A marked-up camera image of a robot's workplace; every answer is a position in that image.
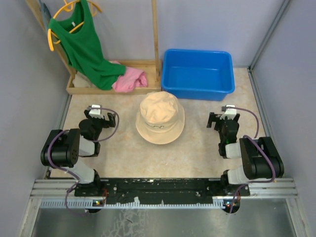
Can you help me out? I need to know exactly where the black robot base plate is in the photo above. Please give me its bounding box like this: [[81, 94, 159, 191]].
[[74, 177, 250, 207]]

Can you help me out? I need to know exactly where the pink crumpled garment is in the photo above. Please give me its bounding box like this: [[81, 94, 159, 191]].
[[112, 67, 148, 93]]

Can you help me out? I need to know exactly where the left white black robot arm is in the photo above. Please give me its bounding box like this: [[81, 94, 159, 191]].
[[40, 105, 119, 197]]

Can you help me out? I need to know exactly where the teal clothes hanger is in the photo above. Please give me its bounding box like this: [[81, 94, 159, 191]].
[[39, 1, 51, 32]]

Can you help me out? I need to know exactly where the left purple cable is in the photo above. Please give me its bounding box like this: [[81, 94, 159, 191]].
[[46, 107, 120, 217]]

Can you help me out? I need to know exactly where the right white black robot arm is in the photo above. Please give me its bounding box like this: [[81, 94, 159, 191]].
[[207, 111, 284, 196]]

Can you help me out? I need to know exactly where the beige bucket hat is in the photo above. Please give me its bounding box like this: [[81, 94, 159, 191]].
[[135, 91, 185, 145]]

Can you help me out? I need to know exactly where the wooden clothes rack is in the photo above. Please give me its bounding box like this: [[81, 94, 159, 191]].
[[26, 0, 162, 95]]

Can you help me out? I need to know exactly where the green tank top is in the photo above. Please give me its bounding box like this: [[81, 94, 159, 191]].
[[48, 0, 126, 90]]

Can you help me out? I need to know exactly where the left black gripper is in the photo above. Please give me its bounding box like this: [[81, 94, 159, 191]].
[[85, 111, 116, 141]]

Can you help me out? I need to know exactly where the blue plastic bin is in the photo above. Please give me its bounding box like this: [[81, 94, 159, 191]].
[[161, 49, 235, 101]]

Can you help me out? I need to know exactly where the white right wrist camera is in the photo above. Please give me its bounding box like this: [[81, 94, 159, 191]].
[[220, 105, 237, 120]]

